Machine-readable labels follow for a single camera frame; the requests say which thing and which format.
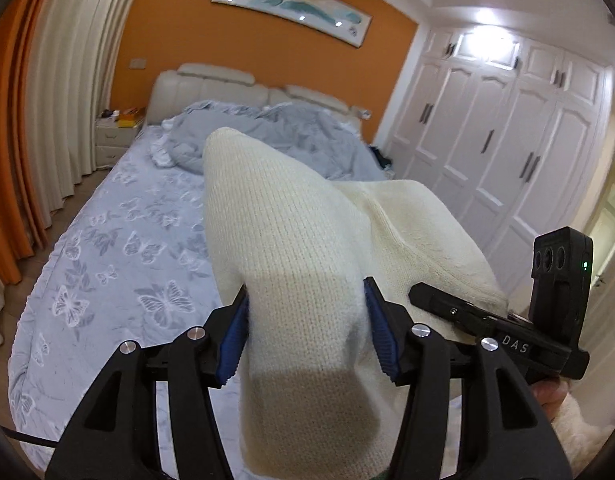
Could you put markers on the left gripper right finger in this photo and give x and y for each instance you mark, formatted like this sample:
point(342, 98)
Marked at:
point(504, 433)

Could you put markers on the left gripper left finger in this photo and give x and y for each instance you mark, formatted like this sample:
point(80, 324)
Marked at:
point(113, 434)

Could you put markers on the cream knit cardigan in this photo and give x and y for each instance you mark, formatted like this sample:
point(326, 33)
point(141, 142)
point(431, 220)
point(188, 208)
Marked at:
point(314, 403)

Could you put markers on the person's right hand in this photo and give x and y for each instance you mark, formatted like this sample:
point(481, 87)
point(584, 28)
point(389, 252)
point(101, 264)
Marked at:
point(554, 398)

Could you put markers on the cream fluffy sleeve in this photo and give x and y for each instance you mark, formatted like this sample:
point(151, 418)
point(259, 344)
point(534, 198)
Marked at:
point(580, 440)

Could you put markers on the butterfly pattern bed sheet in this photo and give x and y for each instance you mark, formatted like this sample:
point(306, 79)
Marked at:
point(134, 265)

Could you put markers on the white wardrobe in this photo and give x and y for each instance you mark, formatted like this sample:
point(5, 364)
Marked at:
point(507, 132)

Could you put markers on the grey duvet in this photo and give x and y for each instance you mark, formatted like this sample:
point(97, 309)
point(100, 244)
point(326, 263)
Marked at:
point(306, 132)

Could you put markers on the white bedside table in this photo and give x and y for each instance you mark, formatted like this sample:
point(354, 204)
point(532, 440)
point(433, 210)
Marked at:
point(115, 131)

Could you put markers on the cream leather headboard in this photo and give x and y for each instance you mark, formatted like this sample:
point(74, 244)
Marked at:
point(173, 90)

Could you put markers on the cream and orange curtains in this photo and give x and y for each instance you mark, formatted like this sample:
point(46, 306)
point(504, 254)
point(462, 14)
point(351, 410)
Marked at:
point(56, 65)

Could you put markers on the black tracking camera box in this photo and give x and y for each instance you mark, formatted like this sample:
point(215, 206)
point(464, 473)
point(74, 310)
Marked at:
point(561, 274)

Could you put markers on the wall switch plate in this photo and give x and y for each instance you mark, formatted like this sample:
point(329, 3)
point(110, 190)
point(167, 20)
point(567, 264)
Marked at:
point(138, 64)

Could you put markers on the long framed wall painting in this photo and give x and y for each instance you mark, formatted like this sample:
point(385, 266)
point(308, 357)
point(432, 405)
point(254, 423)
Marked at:
point(331, 17)

